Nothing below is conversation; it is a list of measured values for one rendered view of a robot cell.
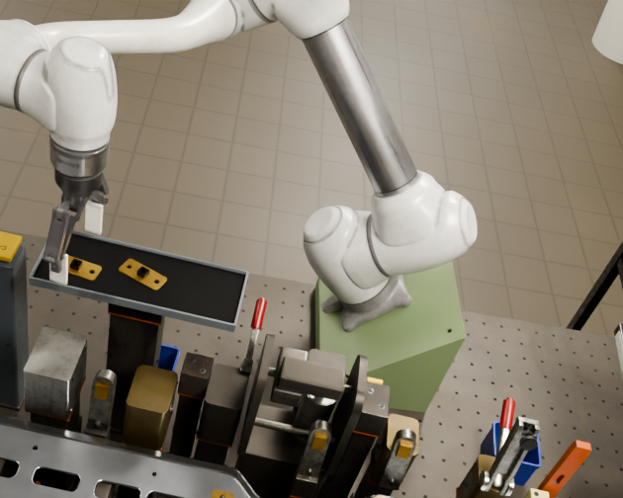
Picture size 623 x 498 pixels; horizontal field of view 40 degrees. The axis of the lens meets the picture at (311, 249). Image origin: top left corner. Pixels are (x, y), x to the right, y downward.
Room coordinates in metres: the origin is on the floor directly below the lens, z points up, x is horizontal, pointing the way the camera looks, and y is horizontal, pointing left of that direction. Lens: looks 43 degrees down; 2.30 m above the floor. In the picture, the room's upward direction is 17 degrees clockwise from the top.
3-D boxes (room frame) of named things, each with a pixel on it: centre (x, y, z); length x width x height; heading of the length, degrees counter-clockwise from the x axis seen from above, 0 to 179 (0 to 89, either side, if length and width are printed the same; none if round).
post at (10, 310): (1.00, 0.54, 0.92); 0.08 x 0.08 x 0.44; 5
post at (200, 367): (0.92, 0.13, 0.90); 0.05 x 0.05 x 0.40; 5
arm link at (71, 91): (1.00, 0.41, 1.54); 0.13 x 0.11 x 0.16; 80
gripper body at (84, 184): (1.00, 0.39, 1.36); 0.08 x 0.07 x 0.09; 177
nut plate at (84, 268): (1.00, 0.39, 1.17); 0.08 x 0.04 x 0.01; 87
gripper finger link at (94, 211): (1.07, 0.39, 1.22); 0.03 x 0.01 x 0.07; 87
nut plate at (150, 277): (1.03, 0.28, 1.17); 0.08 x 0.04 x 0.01; 75
